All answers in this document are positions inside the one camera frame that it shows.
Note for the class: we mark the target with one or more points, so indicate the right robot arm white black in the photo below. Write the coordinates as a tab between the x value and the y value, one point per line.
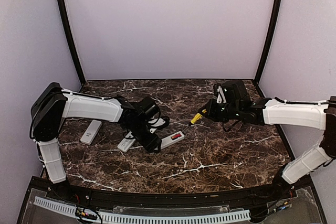
231	102

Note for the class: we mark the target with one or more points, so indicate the white button remote control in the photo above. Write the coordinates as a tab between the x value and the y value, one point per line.
167	141

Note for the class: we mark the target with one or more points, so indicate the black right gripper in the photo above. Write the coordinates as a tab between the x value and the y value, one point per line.
210	111

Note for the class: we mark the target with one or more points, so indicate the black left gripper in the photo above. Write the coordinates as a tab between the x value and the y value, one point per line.
150	144

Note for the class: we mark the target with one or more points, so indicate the plain white slim remote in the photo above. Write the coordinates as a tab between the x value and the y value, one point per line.
91	132

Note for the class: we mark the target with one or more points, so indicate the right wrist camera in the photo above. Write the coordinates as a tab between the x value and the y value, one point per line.
218	91

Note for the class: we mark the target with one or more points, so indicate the red blue battery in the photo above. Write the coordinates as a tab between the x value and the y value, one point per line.
176	136

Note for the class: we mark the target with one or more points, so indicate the left black frame post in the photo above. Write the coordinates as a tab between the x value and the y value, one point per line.
70	41

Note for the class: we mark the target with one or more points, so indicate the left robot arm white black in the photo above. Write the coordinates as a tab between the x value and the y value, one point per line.
56	105

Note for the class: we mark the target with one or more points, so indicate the yellow handled screwdriver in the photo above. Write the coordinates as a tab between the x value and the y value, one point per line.
196	118

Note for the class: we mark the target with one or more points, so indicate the white slotted cable duct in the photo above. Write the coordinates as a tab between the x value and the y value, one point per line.
144	215

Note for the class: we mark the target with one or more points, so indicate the right black frame post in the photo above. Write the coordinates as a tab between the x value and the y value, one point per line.
268	41

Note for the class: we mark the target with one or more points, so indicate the white remote with barcode label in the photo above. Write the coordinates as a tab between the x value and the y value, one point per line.
126	143

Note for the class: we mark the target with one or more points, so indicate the black frame post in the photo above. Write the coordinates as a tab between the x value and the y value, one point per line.
70	41
268	41

